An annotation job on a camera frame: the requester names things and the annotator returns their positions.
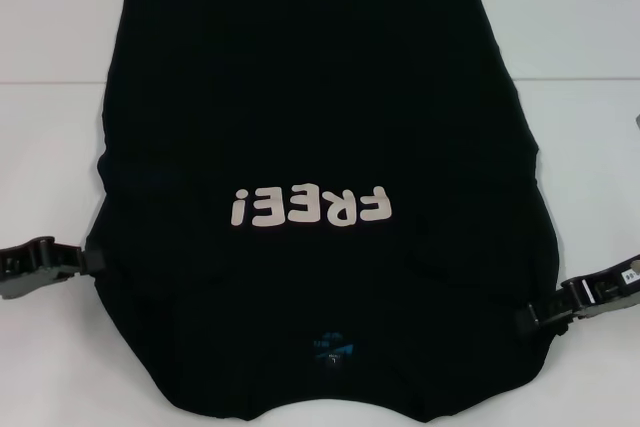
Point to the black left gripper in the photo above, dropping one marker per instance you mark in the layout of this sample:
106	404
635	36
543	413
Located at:
35	267

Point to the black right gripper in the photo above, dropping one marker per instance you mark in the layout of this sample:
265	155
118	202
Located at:
605	302

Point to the black shirt with white print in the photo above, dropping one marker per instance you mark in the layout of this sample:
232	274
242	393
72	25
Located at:
320	97

